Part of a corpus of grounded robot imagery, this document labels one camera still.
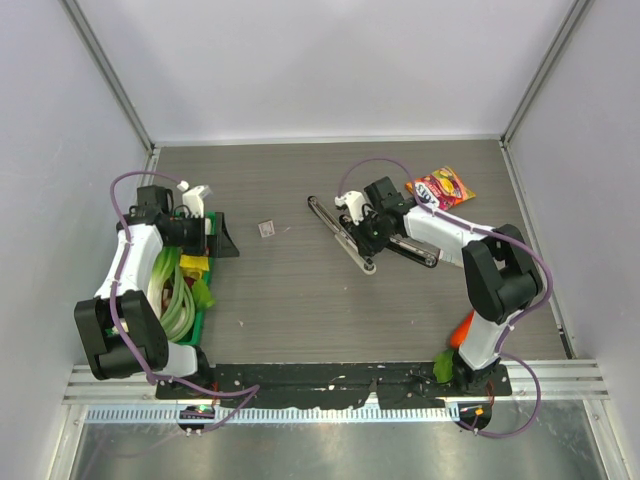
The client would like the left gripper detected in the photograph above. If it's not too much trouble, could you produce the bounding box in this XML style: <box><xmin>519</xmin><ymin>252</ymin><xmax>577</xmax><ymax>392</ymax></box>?
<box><xmin>165</xmin><ymin>212</ymin><xmax>239</xmax><ymax>258</ymax></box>

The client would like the red white staple box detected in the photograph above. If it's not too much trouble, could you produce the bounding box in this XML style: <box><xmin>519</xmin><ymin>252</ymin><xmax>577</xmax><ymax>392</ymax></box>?
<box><xmin>258</xmin><ymin>220</ymin><xmax>275</xmax><ymax>238</ymax></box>

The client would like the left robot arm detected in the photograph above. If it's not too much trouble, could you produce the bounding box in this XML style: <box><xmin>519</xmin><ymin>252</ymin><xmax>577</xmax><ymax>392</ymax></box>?
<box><xmin>74</xmin><ymin>181</ymin><xmax>239</xmax><ymax>399</ymax></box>

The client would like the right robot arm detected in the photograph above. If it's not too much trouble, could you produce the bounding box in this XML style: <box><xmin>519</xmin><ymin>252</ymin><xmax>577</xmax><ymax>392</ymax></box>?
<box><xmin>335</xmin><ymin>177</ymin><xmax>543</xmax><ymax>395</ymax></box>

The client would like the yellow white toy cabbage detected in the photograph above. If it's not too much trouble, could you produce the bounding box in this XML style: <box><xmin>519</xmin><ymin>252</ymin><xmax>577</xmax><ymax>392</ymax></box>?
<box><xmin>179</xmin><ymin>254</ymin><xmax>210</xmax><ymax>280</ymax></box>

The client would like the green plastic tray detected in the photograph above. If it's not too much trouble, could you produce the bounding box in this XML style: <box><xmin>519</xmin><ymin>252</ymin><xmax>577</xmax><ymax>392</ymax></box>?
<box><xmin>169</xmin><ymin>210</ymin><xmax>224</xmax><ymax>348</ymax></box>

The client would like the green toy leaf sprig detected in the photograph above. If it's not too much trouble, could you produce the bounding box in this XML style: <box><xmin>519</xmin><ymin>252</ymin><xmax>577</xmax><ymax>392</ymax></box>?
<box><xmin>191</xmin><ymin>279</ymin><xmax>215</xmax><ymax>311</ymax></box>

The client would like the orange candy bag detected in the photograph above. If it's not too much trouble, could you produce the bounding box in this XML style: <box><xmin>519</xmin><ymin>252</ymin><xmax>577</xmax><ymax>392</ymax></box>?
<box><xmin>405</xmin><ymin>166</ymin><xmax>476</xmax><ymax>211</ymax></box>

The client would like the orange toy carrot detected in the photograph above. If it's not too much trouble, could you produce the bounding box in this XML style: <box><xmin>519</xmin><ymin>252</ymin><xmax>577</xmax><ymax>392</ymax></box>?
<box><xmin>449</xmin><ymin>311</ymin><xmax>475</xmax><ymax>349</ymax></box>

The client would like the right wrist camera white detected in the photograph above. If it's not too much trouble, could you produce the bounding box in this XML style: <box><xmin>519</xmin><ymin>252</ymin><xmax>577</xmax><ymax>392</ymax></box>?
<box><xmin>334</xmin><ymin>190</ymin><xmax>375</xmax><ymax>226</ymax></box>

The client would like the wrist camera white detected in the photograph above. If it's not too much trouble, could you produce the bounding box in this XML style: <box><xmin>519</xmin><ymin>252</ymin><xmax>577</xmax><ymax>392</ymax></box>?
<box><xmin>177</xmin><ymin>181</ymin><xmax>212</xmax><ymax>217</ymax></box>
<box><xmin>334</xmin><ymin>190</ymin><xmax>375</xmax><ymax>226</ymax></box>

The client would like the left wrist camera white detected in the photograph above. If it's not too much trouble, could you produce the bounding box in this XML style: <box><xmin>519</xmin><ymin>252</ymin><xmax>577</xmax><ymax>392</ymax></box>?
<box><xmin>177</xmin><ymin>181</ymin><xmax>212</xmax><ymax>217</ymax></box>

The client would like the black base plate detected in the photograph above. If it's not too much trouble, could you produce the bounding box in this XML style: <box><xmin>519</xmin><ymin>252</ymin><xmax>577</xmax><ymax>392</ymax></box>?
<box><xmin>154</xmin><ymin>359</ymin><xmax>511</xmax><ymax>409</ymax></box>

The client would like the white slotted cable duct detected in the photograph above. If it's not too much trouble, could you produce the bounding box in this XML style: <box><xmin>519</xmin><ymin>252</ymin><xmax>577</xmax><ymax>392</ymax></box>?
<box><xmin>85</xmin><ymin>404</ymin><xmax>459</xmax><ymax>426</ymax></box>

